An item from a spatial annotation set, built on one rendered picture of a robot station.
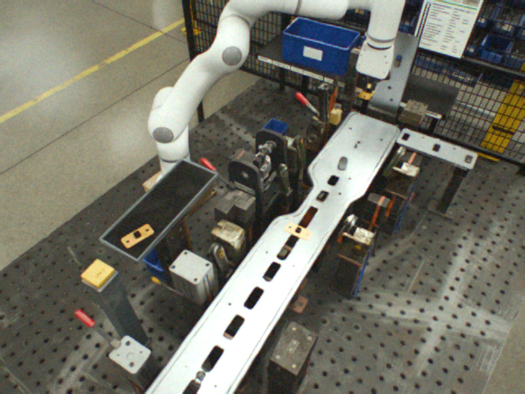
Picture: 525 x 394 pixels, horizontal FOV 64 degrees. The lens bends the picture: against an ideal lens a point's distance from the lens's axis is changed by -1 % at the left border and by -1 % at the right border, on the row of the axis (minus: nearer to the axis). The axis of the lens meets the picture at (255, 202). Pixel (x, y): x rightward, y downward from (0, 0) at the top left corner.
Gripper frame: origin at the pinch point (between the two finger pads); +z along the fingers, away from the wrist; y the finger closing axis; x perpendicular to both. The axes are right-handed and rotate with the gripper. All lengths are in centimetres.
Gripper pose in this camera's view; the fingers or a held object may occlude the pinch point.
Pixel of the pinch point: (369, 84)
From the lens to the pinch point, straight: 151.1
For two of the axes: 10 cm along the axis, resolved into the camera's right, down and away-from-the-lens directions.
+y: 8.5, 4.0, -3.4
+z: 0.0, 6.4, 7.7
